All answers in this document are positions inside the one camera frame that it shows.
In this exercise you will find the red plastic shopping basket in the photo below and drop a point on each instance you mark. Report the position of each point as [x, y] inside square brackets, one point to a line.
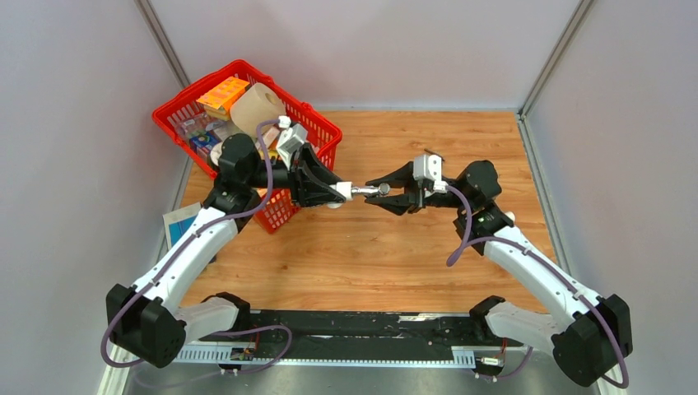
[185, 109]

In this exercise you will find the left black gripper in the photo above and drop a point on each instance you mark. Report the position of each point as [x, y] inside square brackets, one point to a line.
[304, 156]

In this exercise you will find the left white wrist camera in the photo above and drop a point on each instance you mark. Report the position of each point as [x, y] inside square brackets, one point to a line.
[292, 137]

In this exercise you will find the blue small box in basket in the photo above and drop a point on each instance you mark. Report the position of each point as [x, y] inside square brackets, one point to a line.
[202, 144]

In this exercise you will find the orange patterned box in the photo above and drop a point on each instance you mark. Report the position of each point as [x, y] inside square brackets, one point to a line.
[218, 101]

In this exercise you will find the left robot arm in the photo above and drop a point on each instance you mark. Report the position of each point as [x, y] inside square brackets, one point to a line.
[146, 318]

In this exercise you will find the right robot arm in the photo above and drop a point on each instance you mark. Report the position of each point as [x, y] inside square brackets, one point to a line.
[587, 334]

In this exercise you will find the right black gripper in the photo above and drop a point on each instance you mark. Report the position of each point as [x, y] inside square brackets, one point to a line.
[398, 204]

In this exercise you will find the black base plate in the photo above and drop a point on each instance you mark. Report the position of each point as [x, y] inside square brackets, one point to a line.
[360, 339]

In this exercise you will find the brown toilet paper roll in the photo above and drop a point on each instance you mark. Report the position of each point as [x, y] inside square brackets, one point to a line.
[259, 103]

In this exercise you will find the blue razor box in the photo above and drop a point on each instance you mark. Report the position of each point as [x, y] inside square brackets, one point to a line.
[177, 222]

